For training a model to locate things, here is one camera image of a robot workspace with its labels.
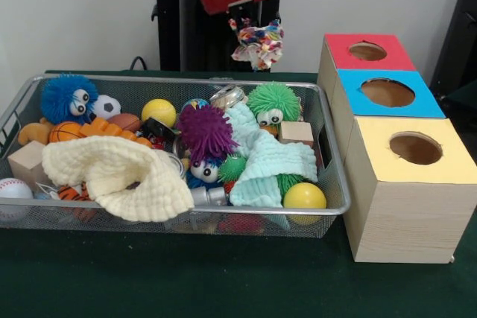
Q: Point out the wooden box with three holes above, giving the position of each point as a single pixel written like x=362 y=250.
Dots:
x=410 y=221

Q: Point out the multicolour knotted rag cloth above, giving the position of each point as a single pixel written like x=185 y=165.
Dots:
x=259 y=44

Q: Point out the shallow silver mesh bin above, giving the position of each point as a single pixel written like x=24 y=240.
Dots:
x=261 y=223

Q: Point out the small soccer ball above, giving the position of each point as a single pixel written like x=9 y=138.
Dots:
x=108 y=105

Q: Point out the white baseball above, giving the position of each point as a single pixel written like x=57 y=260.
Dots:
x=13 y=189

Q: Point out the small wooden cube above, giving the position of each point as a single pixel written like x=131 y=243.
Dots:
x=296 y=132

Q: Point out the purple spiky rubber ball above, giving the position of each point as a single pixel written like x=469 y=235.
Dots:
x=206 y=132

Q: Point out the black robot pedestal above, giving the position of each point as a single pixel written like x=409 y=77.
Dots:
x=169 y=35

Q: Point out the green spiky ball with eyes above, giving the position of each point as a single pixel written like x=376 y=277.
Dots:
x=272 y=98

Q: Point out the cream knitted cloth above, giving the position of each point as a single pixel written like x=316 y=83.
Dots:
x=112 y=165

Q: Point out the dark green side table cloth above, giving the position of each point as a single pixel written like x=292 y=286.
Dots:
x=466 y=100

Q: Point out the blue spiky rubber ball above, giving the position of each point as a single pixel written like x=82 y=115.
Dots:
x=59 y=94

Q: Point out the yellow plastic ball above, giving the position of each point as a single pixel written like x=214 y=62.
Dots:
x=303 y=195

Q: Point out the mint green knitted cloth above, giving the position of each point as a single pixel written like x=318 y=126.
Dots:
x=268 y=154

